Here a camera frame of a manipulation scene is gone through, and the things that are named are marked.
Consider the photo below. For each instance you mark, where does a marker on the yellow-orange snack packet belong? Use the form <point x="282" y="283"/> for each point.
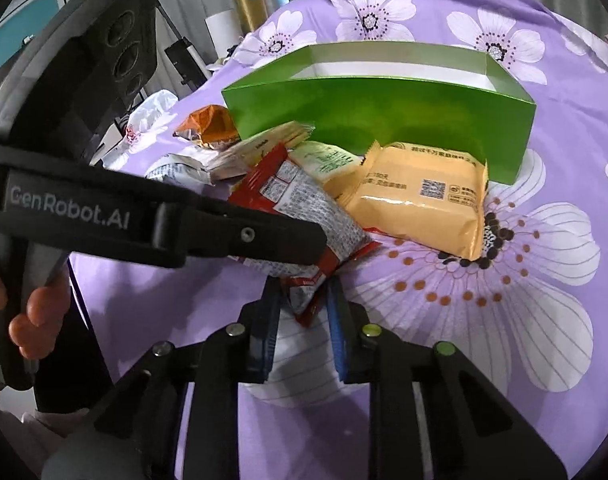
<point x="418" y="210"/>

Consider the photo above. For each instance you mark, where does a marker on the white paper roll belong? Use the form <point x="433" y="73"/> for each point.
<point x="221" y="35"/>

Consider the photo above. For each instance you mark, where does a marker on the person's left hand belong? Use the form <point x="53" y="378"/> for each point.
<point x="36" y="310"/>

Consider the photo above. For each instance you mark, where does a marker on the black device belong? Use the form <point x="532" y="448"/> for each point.
<point x="184" y="60"/>

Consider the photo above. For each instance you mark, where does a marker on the teal wall picture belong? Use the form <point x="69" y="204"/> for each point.
<point x="19" y="30"/>

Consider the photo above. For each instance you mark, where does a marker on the person's left forearm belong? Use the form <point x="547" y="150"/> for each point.
<point x="19" y="425"/>

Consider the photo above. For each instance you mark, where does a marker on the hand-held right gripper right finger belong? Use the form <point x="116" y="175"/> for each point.
<point x="336" y="337"/>

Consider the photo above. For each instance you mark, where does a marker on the small white snack packet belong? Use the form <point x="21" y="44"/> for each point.
<point x="179" y="167"/>

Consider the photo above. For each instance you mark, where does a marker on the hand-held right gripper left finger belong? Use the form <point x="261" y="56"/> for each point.
<point x="268" y="332"/>

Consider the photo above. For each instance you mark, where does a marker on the pale green snack packet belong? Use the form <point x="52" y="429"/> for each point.
<point x="329" y="160"/>

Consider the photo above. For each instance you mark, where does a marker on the red snack packet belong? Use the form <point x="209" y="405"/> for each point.
<point x="309" y="205"/>

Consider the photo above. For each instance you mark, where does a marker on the orange-brown snack packet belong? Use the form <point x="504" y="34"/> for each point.
<point x="211" y="125"/>

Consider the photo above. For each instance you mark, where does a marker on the green cardboard box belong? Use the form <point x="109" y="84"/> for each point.
<point x="383" y="110"/>

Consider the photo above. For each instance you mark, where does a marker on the purple floral cloth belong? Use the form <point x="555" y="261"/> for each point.
<point x="483" y="335"/>

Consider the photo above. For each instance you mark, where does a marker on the beige cracker packet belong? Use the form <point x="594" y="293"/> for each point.
<point x="254" y="150"/>

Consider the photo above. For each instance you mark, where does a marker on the white plastic bag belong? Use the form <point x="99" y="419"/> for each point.
<point x="144" y="115"/>

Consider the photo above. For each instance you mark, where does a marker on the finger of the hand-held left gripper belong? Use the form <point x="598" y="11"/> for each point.
<point x="244" y="235"/>

